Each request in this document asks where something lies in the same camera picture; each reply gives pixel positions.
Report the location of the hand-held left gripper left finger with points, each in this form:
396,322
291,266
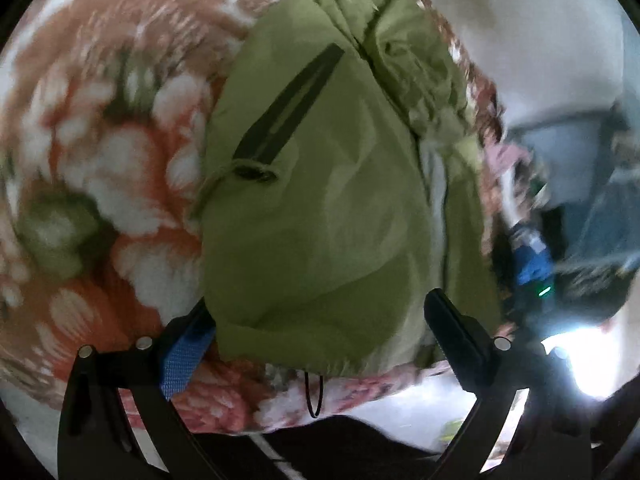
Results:
182,360

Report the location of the person's dark pants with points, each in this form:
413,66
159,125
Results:
310,447

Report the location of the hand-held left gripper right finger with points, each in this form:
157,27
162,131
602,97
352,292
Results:
460,345

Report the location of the blue sports jersey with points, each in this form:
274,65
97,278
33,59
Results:
535,260

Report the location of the green hooded jacket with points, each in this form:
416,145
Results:
320,200

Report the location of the pink cloth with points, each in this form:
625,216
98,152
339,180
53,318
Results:
502,160

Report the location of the floral blanket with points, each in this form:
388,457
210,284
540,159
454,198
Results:
100,160

